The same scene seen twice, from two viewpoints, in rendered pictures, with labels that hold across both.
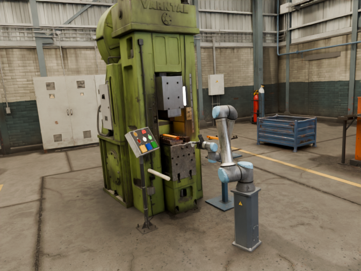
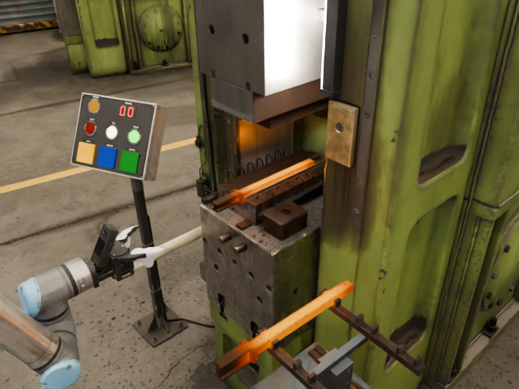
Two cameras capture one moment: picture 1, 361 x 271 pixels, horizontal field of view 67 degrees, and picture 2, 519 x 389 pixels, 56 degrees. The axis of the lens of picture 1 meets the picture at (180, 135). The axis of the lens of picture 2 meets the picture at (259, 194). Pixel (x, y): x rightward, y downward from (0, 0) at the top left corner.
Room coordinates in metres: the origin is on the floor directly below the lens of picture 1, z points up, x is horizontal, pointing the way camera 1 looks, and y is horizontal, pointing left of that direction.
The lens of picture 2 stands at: (3.35, -1.31, 1.82)
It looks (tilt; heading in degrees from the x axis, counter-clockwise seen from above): 31 degrees down; 84
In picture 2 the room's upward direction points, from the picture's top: 1 degrees counter-clockwise
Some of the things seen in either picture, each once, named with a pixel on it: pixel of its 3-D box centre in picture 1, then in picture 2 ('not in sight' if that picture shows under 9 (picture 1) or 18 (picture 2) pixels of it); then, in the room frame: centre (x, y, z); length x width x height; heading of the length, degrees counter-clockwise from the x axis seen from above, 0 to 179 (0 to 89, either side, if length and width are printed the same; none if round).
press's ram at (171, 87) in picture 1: (166, 92); (293, 2); (3.62, 0.14, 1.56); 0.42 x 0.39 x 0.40; 35
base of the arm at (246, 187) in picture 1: (245, 184); not in sight; (2.59, -0.61, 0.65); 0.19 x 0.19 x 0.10
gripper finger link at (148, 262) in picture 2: not in sight; (148, 258); (3.16, -0.23, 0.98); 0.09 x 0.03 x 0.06; 179
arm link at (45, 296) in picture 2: (211, 147); (47, 291); (2.92, -0.33, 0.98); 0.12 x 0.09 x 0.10; 35
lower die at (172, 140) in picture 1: (167, 138); (281, 180); (3.60, 0.18, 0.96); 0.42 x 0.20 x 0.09; 35
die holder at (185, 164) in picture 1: (172, 157); (292, 245); (3.64, 0.14, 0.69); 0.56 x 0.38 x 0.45; 35
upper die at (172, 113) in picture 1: (165, 112); (282, 83); (3.60, 0.18, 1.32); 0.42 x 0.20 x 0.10; 35
